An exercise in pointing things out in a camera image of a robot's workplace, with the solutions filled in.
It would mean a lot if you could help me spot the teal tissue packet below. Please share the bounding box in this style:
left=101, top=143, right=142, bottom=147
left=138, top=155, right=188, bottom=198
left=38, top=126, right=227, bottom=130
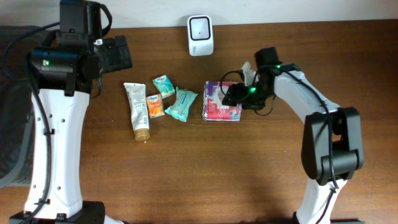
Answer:
left=153, top=75, right=175, bottom=99

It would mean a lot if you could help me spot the grey plastic mesh basket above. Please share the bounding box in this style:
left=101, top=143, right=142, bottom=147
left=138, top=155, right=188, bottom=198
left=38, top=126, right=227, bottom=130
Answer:
left=1, top=34, right=43, bottom=188

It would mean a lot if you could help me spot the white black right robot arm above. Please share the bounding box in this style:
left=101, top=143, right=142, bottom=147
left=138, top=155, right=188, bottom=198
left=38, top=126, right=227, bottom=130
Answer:
left=222, top=47, right=364, bottom=223

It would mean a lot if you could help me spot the red purple tissue pack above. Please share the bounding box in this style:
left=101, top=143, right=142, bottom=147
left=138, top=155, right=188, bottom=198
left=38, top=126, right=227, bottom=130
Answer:
left=202, top=81, right=243, bottom=122

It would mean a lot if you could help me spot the cream tube with gold cap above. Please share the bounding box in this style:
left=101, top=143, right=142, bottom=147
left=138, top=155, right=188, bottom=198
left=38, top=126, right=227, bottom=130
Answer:
left=123, top=83, right=150, bottom=141

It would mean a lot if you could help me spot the white barcode scanner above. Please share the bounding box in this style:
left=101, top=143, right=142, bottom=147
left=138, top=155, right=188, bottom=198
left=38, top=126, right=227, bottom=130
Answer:
left=187, top=15, right=214, bottom=57

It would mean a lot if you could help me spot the orange tissue packet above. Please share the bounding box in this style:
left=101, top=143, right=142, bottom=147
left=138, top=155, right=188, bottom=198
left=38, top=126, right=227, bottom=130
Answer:
left=146, top=94, right=165, bottom=118

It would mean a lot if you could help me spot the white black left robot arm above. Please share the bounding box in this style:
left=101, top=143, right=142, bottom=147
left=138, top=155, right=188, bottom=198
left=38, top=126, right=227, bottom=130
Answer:
left=9, top=1, right=132, bottom=223

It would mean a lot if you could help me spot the green wet wipes pack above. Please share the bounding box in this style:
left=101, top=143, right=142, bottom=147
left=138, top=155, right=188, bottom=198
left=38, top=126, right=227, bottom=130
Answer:
left=165, top=87, right=198, bottom=122

